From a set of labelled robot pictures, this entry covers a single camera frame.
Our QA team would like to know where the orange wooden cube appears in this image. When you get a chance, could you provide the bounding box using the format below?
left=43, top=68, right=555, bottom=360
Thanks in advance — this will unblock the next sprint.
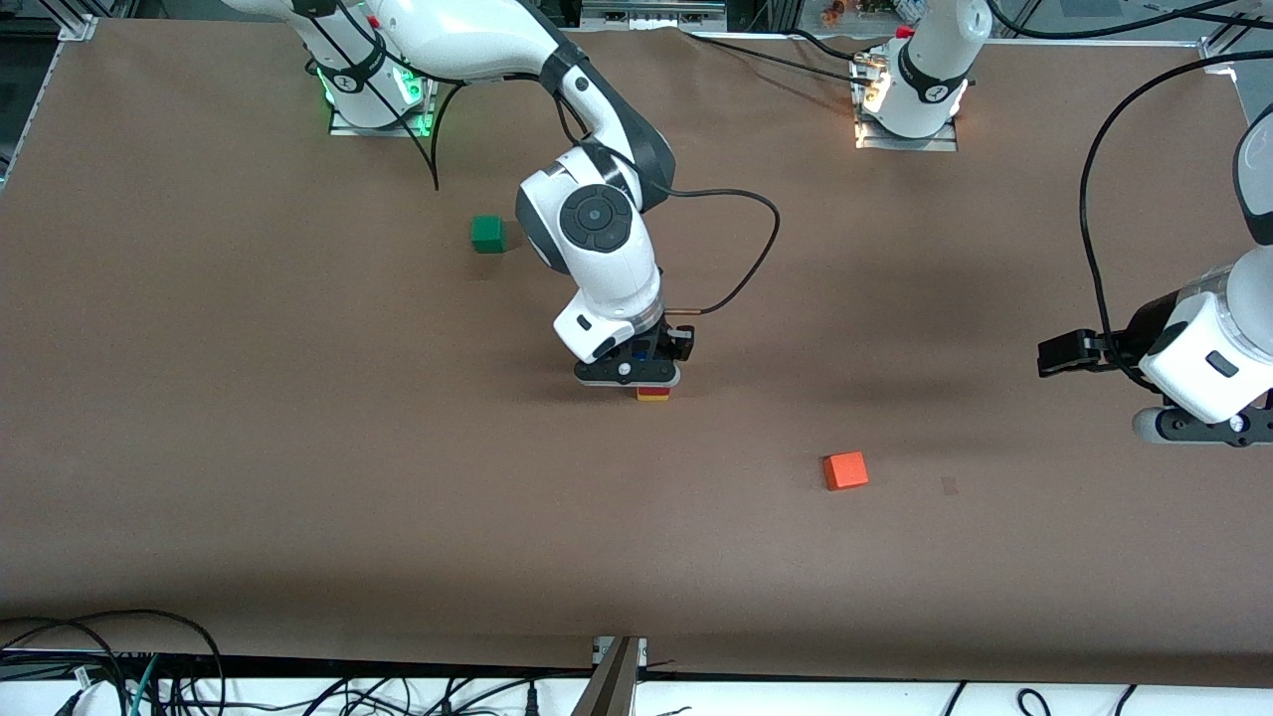
left=822, top=451, right=869, bottom=491

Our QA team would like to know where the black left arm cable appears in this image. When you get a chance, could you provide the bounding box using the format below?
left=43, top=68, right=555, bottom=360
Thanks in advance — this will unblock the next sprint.
left=1080, top=50, right=1273, bottom=391

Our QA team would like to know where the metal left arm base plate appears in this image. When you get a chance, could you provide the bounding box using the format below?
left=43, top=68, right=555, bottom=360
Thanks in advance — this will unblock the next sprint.
left=853, top=104, right=959, bottom=152

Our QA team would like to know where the aluminium corner bracket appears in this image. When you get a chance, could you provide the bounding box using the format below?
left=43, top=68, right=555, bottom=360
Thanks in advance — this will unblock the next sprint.
left=1198, top=30, right=1273, bottom=73
left=55, top=0, right=102, bottom=43

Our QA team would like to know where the black cable pair on table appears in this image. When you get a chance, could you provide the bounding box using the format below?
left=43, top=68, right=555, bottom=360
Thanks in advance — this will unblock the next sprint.
left=684, top=28, right=881, bottom=89

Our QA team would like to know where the aluminium rail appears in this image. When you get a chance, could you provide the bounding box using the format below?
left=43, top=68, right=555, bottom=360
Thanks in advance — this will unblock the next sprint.
left=582, top=0, right=729, bottom=33

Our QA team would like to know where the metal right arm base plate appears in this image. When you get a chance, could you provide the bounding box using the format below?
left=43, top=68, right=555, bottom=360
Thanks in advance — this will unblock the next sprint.
left=330, top=75, right=437, bottom=137

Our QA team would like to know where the black looped cable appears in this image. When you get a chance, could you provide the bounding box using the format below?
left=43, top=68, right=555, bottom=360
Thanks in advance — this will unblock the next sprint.
left=0, top=610, right=228, bottom=716

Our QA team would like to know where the green cable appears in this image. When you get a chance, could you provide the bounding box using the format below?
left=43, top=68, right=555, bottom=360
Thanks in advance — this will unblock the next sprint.
left=127, top=656, right=162, bottom=716

